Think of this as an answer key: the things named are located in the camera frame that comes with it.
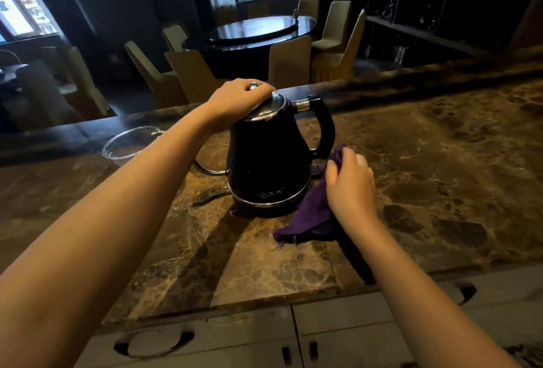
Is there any dark round turntable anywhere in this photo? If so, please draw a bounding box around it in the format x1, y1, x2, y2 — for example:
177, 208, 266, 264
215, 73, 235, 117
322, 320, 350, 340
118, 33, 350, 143
208, 15, 300, 45

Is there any person's right forearm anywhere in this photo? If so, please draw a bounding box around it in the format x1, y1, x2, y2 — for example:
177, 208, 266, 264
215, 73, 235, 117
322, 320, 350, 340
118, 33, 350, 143
339, 215, 520, 368

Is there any white cabinet drawer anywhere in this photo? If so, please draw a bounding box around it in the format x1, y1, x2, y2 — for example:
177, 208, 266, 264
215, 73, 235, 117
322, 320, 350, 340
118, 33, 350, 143
74, 306, 304, 368
292, 263, 543, 368

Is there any person's right hand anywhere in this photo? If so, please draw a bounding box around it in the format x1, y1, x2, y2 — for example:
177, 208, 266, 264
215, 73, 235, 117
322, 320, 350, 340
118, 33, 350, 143
325, 147, 378, 233

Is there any person's left forearm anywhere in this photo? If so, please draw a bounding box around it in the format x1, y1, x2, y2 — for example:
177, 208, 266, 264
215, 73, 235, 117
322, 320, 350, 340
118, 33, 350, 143
0, 104, 221, 368

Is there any clear plastic cup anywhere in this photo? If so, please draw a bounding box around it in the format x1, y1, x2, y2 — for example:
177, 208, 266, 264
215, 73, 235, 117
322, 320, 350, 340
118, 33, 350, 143
101, 125, 166, 167

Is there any beige covered dining chair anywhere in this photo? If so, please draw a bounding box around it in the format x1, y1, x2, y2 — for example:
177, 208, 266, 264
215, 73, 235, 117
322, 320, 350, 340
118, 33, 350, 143
295, 0, 320, 23
267, 35, 313, 89
124, 40, 189, 109
67, 46, 110, 120
310, 9, 367, 83
164, 49, 228, 104
312, 0, 352, 53
16, 60, 84, 129
162, 25, 189, 52

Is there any round dark dining table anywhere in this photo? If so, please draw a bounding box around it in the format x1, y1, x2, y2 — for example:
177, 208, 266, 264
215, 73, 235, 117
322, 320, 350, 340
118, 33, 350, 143
182, 15, 318, 80

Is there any dark wooden shelf unit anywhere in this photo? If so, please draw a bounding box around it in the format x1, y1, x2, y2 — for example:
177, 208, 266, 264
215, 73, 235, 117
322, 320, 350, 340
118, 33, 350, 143
360, 0, 543, 67

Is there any person's left hand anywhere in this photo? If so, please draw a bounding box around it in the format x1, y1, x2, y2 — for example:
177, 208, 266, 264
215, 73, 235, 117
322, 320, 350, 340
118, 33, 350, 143
203, 78, 277, 129

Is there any purple cloth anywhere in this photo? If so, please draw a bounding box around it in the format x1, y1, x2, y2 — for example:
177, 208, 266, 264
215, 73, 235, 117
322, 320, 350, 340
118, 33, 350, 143
272, 144, 347, 248

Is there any black electric kettle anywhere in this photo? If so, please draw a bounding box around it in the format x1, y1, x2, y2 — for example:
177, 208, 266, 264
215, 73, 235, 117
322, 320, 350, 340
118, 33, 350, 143
194, 81, 336, 211

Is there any silver kettle lid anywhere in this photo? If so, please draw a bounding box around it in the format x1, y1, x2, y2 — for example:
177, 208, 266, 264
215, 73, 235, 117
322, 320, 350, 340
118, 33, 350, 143
244, 81, 289, 122

